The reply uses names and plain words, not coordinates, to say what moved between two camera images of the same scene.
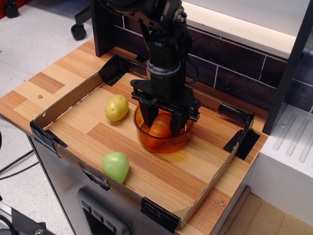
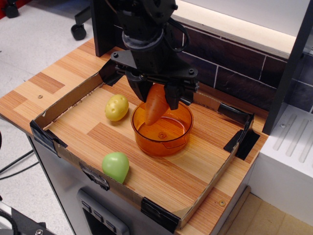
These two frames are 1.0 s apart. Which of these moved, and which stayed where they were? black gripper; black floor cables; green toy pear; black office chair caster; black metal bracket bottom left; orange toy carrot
Moved: orange toy carrot; black gripper
Stayed: black metal bracket bottom left; black floor cables; green toy pear; black office chair caster
